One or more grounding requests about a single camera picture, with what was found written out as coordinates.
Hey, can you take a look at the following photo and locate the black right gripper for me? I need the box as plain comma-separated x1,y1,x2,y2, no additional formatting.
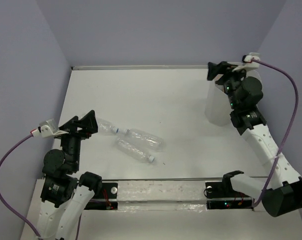
208,61,252,110

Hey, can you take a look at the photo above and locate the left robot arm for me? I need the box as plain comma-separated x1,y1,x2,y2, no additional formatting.
36,110,102,240

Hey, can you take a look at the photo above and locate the white translucent bin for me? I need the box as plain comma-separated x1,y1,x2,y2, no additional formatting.
205,73,263,127

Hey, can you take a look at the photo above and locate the clear bottle white cap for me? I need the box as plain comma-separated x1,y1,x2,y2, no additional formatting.
115,138,155,163
124,128,166,152

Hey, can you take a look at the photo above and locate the purple cable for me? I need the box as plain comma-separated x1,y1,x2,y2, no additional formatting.
0,128,43,238
252,58,298,208

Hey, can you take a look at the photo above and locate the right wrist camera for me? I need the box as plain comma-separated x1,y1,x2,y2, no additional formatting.
232,52,261,72

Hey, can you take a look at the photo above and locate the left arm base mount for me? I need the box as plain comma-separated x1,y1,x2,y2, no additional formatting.
84,181,118,211

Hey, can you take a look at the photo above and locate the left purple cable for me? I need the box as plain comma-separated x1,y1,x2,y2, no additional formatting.
0,128,43,238

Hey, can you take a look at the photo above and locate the clear bottle blue ring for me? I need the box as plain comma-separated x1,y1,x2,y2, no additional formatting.
97,117,121,136

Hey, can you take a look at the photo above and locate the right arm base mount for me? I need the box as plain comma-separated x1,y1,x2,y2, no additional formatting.
203,170,254,210

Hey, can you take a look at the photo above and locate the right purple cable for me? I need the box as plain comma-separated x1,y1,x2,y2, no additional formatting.
252,58,298,208

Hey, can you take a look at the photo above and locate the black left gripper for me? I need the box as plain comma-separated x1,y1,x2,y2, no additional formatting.
55,108,99,170

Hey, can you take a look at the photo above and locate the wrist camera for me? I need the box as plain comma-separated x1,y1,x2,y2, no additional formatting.
232,52,261,72
39,119,67,138

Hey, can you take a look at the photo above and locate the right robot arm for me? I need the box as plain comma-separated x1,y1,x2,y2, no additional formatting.
204,61,302,217

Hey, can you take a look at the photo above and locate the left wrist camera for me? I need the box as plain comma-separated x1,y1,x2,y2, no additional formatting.
39,119,67,138

